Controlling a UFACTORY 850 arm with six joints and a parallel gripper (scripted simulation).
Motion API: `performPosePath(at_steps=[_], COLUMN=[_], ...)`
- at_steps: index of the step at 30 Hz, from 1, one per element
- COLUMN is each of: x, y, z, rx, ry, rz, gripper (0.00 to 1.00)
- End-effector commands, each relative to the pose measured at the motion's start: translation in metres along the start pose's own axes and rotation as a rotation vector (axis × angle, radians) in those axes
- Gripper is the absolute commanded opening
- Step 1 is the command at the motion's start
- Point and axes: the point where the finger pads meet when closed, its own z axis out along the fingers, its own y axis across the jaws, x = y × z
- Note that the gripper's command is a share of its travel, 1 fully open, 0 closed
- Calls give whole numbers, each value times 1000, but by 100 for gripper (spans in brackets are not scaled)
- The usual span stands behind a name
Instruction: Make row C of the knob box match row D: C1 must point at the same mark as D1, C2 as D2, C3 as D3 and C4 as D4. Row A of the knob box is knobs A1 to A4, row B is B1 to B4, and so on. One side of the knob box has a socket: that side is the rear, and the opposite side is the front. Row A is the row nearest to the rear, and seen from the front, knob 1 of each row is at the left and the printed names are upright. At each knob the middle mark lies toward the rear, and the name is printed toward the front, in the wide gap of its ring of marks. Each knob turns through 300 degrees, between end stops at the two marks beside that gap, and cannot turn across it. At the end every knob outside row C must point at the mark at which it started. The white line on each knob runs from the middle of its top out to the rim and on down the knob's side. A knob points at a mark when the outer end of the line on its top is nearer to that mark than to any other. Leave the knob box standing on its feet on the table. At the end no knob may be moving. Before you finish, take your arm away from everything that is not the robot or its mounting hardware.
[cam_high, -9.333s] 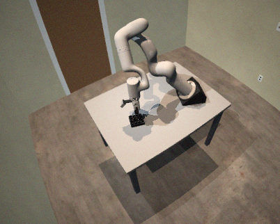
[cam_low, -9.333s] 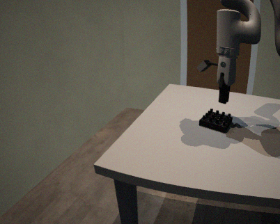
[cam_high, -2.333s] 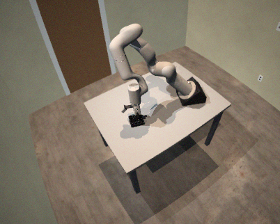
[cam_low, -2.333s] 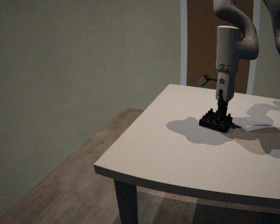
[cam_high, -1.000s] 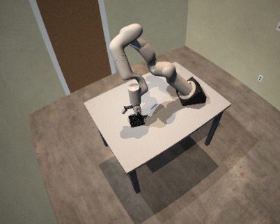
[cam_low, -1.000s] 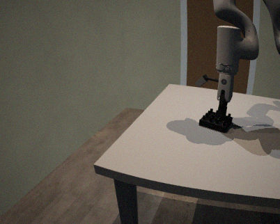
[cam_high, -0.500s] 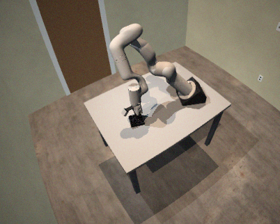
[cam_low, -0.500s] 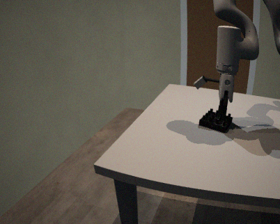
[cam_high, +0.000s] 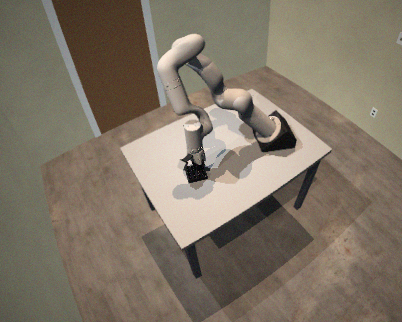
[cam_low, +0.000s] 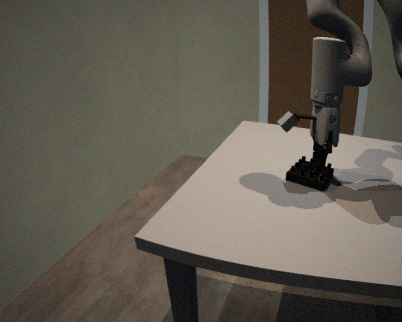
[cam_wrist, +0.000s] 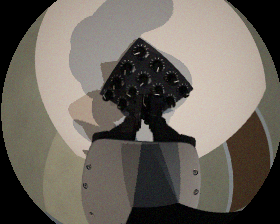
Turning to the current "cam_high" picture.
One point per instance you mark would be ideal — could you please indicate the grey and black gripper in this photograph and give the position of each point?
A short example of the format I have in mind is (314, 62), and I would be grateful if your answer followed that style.
(197, 159)

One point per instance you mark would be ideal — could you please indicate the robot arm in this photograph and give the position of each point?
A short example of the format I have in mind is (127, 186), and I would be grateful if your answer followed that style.
(229, 99)

